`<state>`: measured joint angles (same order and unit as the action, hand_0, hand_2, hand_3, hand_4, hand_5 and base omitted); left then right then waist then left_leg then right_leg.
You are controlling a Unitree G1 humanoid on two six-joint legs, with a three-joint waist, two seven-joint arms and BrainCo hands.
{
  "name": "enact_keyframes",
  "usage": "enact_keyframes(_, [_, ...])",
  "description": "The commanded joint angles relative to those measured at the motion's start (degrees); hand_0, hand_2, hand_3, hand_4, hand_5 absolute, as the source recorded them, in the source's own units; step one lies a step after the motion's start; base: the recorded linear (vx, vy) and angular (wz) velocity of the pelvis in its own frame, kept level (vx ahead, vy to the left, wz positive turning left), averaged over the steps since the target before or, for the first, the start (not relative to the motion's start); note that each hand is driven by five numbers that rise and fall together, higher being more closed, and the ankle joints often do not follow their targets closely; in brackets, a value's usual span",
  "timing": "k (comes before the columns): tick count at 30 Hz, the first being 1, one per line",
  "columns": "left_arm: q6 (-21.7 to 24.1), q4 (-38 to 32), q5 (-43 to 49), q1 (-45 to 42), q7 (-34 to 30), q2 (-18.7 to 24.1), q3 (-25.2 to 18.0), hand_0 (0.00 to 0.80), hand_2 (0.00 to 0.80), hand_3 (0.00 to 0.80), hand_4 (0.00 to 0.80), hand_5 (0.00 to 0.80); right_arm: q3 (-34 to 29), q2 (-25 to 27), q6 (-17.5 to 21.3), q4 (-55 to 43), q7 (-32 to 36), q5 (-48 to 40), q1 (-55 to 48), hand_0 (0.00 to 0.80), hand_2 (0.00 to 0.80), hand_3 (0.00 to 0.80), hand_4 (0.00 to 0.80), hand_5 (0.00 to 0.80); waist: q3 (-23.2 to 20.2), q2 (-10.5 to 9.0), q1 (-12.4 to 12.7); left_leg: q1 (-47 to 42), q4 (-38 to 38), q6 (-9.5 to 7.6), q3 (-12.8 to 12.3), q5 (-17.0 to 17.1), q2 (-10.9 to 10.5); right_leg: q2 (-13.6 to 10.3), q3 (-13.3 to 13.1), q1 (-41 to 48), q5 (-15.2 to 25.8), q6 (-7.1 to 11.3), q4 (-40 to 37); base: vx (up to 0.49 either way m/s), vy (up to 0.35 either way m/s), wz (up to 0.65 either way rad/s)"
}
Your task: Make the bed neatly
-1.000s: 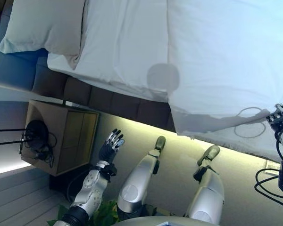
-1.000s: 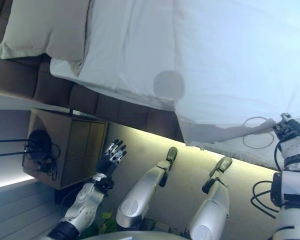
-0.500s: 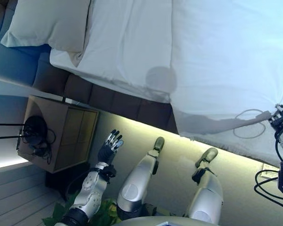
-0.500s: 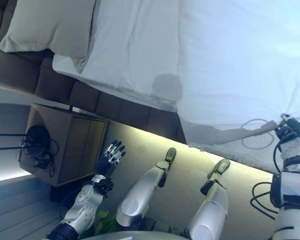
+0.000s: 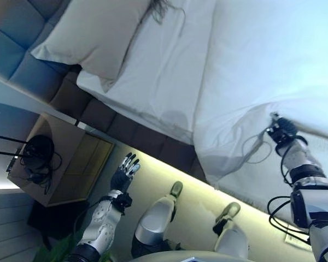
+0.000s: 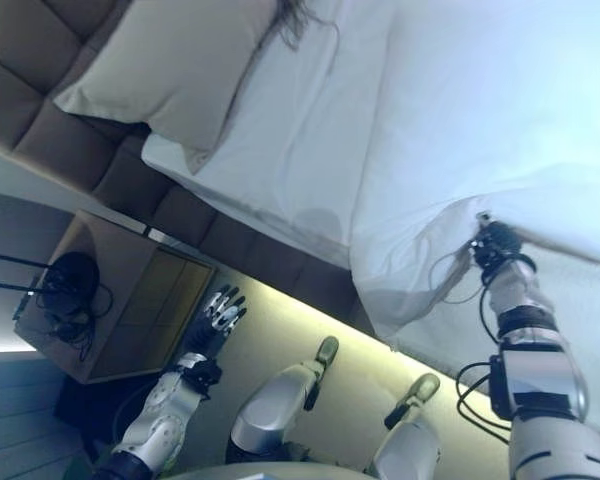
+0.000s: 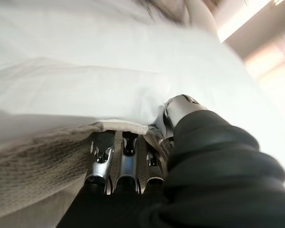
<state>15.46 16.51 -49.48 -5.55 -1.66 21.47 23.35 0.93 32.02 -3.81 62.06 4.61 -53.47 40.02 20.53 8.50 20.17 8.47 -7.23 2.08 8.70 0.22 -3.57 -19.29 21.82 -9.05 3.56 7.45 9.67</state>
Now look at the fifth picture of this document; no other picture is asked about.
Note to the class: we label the white duvet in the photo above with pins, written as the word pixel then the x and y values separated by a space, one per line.
pixel 262 68

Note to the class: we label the large beige pillow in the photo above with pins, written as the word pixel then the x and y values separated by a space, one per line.
pixel 98 35

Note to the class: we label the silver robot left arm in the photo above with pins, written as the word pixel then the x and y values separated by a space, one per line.
pixel 101 226

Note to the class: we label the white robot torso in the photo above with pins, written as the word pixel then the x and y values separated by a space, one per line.
pixel 180 257

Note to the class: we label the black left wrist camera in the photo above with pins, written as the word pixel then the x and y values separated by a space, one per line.
pixel 123 203

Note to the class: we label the white floor socket plate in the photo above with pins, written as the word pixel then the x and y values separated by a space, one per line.
pixel 296 240

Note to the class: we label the silver robot left leg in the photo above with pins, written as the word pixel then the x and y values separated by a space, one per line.
pixel 155 215

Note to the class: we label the tufted upholstered headboard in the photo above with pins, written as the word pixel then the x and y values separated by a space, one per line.
pixel 19 38

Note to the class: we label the green plant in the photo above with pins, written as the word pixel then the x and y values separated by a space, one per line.
pixel 60 251

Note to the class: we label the grey fringed knitted cushion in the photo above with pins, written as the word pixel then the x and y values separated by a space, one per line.
pixel 164 11

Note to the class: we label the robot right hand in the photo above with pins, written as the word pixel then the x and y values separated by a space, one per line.
pixel 285 129

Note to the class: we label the silver robot leg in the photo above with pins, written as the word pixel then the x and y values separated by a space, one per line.
pixel 155 215
pixel 231 234

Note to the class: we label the silver robot right leg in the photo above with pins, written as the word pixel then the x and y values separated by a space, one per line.
pixel 231 234

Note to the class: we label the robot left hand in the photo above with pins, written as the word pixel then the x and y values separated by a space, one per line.
pixel 123 177

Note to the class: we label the white bed sheet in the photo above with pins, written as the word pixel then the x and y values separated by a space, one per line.
pixel 164 82

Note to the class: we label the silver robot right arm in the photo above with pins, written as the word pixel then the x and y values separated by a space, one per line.
pixel 311 191

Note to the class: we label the brown wooden nightstand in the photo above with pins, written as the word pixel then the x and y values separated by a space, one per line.
pixel 79 163

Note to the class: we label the brown bed frame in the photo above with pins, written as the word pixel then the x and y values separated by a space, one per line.
pixel 142 133

